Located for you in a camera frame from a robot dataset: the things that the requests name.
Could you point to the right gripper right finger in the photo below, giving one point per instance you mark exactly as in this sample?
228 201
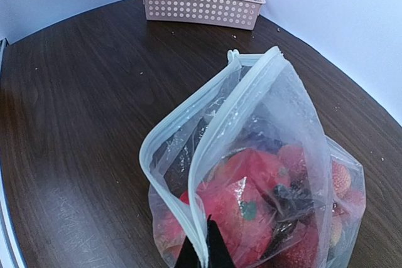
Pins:
219 256

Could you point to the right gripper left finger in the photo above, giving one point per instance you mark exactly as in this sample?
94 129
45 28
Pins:
187 257

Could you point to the red fake fruit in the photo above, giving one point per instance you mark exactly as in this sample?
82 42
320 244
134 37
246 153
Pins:
243 218

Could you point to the clear zip top bag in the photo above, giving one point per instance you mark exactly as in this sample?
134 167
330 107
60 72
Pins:
255 120

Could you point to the right aluminium corner post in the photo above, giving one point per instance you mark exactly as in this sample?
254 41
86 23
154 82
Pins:
3 45

